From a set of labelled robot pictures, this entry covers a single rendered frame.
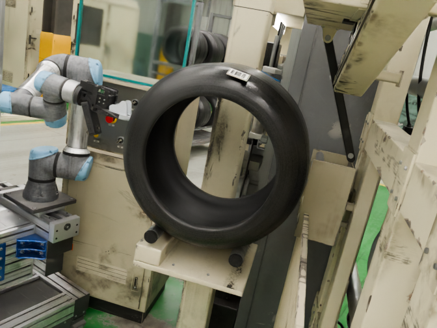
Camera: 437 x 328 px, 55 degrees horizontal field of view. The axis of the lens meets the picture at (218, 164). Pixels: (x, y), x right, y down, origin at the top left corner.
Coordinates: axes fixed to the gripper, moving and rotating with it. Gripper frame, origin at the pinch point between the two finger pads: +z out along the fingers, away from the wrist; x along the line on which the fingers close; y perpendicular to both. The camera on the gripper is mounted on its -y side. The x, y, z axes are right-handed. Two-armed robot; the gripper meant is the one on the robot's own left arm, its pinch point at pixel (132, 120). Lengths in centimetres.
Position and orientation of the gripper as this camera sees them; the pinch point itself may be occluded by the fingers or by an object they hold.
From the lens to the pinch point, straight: 140.8
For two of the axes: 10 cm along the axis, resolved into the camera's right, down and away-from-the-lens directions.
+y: 2.9, -9.1, -2.8
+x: 2.2, -2.2, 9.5
